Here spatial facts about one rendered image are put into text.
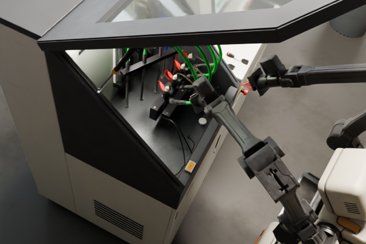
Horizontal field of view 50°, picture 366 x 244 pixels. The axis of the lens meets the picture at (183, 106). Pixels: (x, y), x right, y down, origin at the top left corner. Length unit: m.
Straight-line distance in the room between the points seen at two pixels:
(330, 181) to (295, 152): 1.73
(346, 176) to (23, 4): 1.21
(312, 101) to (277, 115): 0.37
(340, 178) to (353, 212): 0.11
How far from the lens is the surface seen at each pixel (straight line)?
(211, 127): 1.82
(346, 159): 1.43
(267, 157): 1.01
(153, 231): 2.10
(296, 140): 3.16
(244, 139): 1.09
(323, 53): 3.95
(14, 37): 1.47
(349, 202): 1.37
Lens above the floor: 2.41
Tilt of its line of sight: 51 degrees down
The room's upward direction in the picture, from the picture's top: 12 degrees clockwise
